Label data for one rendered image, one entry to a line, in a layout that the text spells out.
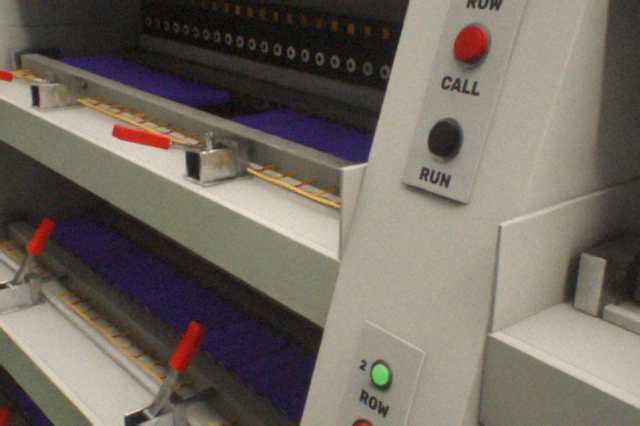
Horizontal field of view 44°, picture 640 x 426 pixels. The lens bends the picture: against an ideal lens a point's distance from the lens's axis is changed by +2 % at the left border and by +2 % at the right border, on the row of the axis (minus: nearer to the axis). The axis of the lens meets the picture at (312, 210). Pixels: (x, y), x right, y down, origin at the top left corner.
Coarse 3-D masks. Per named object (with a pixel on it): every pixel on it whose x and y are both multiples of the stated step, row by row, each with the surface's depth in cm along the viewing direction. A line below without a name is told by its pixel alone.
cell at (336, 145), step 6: (348, 138) 56; (354, 138) 57; (360, 138) 57; (366, 138) 57; (372, 138) 57; (318, 144) 55; (324, 144) 55; (330, 144) 55; (336, 144) 55; (342, 144) 55; (348, 144) 56; (354, 144) 56; (360, 144) 56; (318, 150) 54; (324, 150) 54; (330, 150) 55; (336, 150) 55
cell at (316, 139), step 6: (330, 132) 58; (336, 132) 58; (342, 132) 58; (348, 132) 58; (354, 132) 59; (360, 132) 59; (300, 138) 56; (306, 138) 56; (312, 138) 56; (318, 138) 57; (324, 138) 57; (330, 138) 57; (336, 138) 58; (342, 138) 58; (306, 144) 56; (312, 144) 56
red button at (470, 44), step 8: (464, 32) 35; (472, 32) 35; (480, 32) 35; (456, 40) 35; (464, 40) 35; (472, 40) 35; (480, 40) 34; (456, 48) 35; (464, 48) 35; (472, 48) 35; (480, 48) 34; (456, 56) 35; (464, 56) 35; (472, 56) 35; (480, 56) 35
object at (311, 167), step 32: (32, 64) 83; (64, 64) 80; (96, 96) 73; (128, 96) 68; (192, 128) 61; (224, 128) 57; (256, 160) 55; (288, 160) 52; (320, 160) 50; (320, 192) 48
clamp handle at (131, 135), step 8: (120, 128) 48; (128, 128) 48; (120, 136) 47; (128, 136) 48; (136, 136) 48; (144, 136) 48; (152, 136) 49; (160, 136) 49; (208, 136) 52; (144, 144) 49; (152, 144) 49; (160, 144) 49; (168, 144) 50; (176, 144) 50; (184, 144) 51; (208, 144) 52; (192, 152) 51
